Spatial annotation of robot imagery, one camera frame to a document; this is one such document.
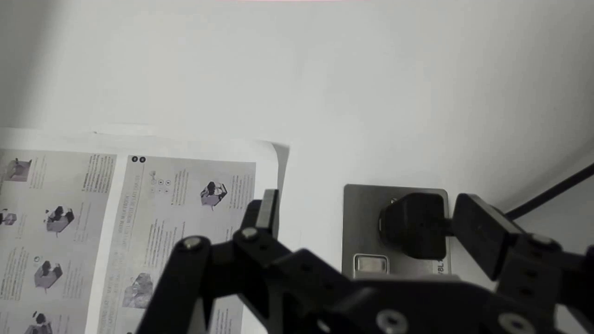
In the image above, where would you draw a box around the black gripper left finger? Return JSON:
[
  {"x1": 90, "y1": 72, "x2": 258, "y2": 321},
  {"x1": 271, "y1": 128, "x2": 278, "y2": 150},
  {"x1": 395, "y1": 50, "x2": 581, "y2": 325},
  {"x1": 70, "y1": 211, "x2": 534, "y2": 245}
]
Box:
[{"x1": 135, "y1": 187, "x2": 356, "y2": 334}]

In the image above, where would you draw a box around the steel wall socket plate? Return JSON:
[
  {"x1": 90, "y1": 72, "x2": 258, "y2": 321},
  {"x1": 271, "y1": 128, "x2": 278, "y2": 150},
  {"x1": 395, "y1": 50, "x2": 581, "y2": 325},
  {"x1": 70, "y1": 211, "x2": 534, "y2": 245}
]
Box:
[{"x1": 341, "y1": 182, "x2": 452, "y2": 284}]

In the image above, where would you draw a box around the black power cable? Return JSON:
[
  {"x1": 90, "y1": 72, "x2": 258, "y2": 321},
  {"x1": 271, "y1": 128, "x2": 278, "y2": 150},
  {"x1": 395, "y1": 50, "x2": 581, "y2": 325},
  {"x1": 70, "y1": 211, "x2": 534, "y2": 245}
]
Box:
[{"x1": 503, "y1": 161, "x2": 594, "y2": 221}]

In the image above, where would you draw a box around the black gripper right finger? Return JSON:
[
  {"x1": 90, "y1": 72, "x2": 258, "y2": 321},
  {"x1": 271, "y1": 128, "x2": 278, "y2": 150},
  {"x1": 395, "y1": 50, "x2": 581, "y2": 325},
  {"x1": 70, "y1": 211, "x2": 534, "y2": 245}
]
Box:
[{"x1": 452, "y1": 191, "x2": 594, "y2": 334}]

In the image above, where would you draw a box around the printed instruction sheet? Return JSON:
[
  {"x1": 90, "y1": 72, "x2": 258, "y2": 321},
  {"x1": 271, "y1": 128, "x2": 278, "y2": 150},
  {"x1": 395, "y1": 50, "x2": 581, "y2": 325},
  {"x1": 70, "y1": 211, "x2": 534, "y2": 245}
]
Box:
[
  {"x1": 0, "y1": 126, "x2": 126, "y2": 334},
  {"x1": 85, "y1": 137, "x2": 291, "y2": 334}
]

